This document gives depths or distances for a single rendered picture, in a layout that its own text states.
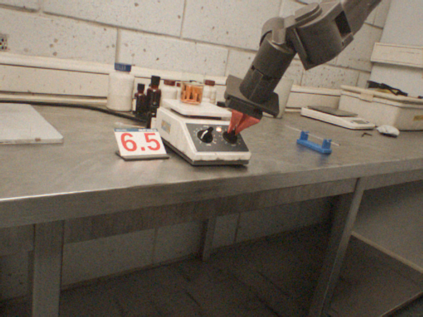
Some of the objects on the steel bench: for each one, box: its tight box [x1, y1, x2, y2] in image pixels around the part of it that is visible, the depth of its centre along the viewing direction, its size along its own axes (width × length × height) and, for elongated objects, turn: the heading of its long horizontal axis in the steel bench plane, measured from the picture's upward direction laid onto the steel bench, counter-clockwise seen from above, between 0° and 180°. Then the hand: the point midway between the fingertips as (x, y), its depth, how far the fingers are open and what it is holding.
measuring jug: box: [262, 76, 294, 118], centre depth 142 cm, size 18×13×15 cm
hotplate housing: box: [155, 106, 252, 165], centre depth 77 cm, size 22×13×8 cm, turn 0°
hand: (233, 129), depth 72 cm, fingers closed, pressing on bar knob
